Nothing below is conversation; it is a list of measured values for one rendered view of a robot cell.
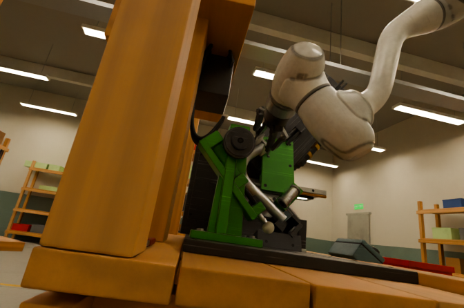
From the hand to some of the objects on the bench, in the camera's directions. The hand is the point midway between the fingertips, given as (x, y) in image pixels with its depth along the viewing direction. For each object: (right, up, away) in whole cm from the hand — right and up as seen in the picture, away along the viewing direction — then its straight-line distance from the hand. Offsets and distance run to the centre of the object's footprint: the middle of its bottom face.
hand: (262, 145), depth 98 cm
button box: (+26, -37, -13) cm, 47 cm away
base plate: (-6, -36, +2) cm, 37 cm away
